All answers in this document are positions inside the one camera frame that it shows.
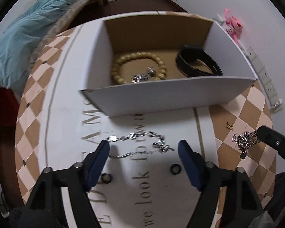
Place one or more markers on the woven wicker chair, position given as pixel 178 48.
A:
pixel 61 16

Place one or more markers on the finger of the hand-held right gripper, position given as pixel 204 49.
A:
pixel 273 140

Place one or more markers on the white power strip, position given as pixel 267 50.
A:
pixel 263 73

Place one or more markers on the red wooden furniture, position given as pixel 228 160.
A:
pixel 3 118

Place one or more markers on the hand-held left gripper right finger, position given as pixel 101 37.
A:
pixel 190 163

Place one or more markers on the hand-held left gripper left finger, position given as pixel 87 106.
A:
pixel 98 161

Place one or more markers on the white cardboard box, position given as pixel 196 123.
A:
pixel 156 92

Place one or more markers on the pink plush toy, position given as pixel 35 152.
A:
pixel 234 25

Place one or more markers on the light blue fluffy blanket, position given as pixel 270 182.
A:
pixel 21 33

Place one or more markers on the small gold earring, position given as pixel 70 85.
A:
pixel 229 125

